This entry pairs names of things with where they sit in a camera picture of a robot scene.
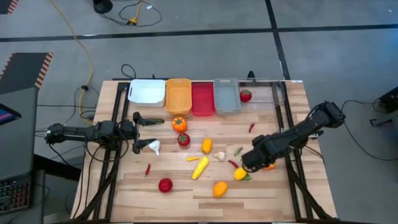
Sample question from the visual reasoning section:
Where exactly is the black looped cable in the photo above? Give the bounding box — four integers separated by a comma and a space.
120, 63, 137, 80

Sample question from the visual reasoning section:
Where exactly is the computer monitor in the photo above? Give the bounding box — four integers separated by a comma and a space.
0, 102, 22, 126

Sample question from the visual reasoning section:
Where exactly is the backlit computer keyboard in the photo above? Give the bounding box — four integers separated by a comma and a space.
0, 175, 32, 215

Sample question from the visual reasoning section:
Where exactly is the grey desk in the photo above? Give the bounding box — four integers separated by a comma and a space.
0, 86, 40, 181

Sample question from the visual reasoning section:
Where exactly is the thin black floor cable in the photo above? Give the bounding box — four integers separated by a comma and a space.
101, 0, 162, 28

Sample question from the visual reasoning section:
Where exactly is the small black hazard-striped mat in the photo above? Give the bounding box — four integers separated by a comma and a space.
0, 0, 19, 15

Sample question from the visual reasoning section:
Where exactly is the black equipment box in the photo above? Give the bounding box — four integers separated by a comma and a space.
369, 86, 398, 127

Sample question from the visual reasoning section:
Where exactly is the grey plastic basket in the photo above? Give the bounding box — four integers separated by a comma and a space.
213, 78, 242, 115

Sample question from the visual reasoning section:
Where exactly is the yellow-orange plastic basket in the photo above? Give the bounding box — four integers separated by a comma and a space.
164, 78, 193, 116

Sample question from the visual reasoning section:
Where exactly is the red plastic basket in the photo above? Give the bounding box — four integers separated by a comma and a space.
191, 82, 216, 118

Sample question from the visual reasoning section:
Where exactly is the black metal frame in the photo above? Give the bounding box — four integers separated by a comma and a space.
70, 81, 131, 222
272, 80, 336, 222

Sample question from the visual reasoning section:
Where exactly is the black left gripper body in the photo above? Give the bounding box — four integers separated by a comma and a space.
119, 111, 143, 155

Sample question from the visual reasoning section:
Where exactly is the yellow power plug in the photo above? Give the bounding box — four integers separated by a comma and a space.
127, 0, 144, 26

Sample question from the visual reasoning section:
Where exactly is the yellow toy corn cob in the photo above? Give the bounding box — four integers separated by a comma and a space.
191, 156, 210, 180

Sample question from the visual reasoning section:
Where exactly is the white plastic basket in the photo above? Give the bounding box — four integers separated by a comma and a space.
127, 78, 166, 108

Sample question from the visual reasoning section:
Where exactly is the orange bell pepper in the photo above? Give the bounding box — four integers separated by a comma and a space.
172, 116, 188, 133

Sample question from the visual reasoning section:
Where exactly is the white toy garlic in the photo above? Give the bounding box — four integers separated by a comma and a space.
148, 139, 162, 156

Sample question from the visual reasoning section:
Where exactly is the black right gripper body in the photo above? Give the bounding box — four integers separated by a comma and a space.
241, 144, 276, 172

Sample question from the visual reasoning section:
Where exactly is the yellow toy lemon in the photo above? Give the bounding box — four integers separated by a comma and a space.
233, 167, 248, 181

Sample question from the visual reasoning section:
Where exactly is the long black power cable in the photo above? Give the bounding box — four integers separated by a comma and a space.
341, 98, 398, 162

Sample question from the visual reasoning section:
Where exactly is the clear plastic basket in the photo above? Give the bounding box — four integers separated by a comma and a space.
238, 77, 285, 105

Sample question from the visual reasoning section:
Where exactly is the red toy tomato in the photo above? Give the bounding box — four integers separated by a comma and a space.
239, 89, 253, 103
177, 133, 191, 147
158, 178, 174, 194

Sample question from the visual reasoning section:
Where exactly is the large black hazard-striped mat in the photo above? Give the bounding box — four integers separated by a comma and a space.
0, 52, 54, 95

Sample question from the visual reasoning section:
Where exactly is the black round stand base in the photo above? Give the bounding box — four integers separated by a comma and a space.
92, 0, 113, 14

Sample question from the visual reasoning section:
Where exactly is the yellow extension cable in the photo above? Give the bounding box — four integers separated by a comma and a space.
49, 0, 95, 118

